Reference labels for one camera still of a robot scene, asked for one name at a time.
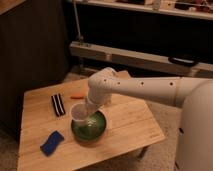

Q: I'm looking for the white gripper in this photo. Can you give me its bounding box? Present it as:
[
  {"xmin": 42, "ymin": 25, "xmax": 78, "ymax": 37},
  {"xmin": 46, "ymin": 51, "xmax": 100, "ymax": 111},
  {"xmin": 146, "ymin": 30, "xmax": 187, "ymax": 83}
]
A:
[{"xmin": 85, "ymin": 96, "xmax": 107, "ymax": 110}]

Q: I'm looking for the translucent white cup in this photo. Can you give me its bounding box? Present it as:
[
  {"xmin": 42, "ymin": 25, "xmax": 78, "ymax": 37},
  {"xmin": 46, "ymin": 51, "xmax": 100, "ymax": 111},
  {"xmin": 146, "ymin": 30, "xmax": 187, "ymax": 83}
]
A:
[{"xmin": 70, "ymin": 103, "xmax": 95, "ymax": 124}]

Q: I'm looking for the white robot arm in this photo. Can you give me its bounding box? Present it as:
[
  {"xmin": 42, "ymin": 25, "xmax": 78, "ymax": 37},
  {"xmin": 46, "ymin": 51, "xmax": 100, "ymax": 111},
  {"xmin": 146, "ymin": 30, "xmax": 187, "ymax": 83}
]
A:
[{"xmin": 85, "ymin": 68, "xmax": 213, "ymax": 171}]

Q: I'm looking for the green ceramic bowl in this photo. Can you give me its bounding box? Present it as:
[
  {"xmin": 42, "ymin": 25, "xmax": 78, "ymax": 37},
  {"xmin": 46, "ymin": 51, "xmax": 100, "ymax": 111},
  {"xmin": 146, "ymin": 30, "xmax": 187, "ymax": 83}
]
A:
[{"xmin": 71, "ymin": 111, "xmax": 107, "ymax": 141}]

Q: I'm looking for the orange carrot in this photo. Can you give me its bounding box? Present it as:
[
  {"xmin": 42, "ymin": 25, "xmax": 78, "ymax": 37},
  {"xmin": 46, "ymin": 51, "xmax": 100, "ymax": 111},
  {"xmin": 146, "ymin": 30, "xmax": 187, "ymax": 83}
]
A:
[{"xmin": 70, "ymin": 96, "xmax": 85, "ymax": 99}]

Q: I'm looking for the black white striped cloth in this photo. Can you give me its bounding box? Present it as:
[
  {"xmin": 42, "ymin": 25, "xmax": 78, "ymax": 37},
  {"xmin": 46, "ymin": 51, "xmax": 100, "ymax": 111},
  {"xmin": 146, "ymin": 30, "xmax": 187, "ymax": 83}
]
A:
[{"xmin": 51, "ymin": 94, "xmax": 66, "ymax": 117}]

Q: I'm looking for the long grey case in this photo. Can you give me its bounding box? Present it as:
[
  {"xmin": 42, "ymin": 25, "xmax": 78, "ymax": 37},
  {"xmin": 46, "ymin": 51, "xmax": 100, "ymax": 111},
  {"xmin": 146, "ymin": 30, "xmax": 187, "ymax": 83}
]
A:
[{"xmin": 69, "ymin": 41, "xmax": 213, "ymax": 78}]

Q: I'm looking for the blue sponge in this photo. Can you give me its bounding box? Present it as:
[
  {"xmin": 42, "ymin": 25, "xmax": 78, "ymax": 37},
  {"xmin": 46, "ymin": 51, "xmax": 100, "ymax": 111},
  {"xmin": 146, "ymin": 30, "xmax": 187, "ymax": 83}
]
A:
[{"xmin": 40, "ymin": 131, "xmax": 64, "ymax": 156}]

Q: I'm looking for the metal vertical pole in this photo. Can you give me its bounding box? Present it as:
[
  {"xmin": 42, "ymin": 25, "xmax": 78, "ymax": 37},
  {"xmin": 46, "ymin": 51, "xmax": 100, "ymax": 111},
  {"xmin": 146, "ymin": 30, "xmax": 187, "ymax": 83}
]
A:
[{"xmin": 73, "ymin": 0, "xmax": 83, "ymax": 44}]

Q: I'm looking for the small wooden table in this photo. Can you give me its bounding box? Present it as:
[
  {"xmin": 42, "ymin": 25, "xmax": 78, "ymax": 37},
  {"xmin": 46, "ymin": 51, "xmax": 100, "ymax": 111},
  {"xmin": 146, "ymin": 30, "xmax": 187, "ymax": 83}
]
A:
[{"xmin": 17, "ymin": 79, "xmax": 165, "ymax": 171}]

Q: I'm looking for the black case handle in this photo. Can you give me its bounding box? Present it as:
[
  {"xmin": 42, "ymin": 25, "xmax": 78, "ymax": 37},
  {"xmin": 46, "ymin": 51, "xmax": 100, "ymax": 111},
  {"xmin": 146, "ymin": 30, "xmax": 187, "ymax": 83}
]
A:
[{"xmin": 168, "ymin": 57, "xmax": 198, "ymax": 67}]

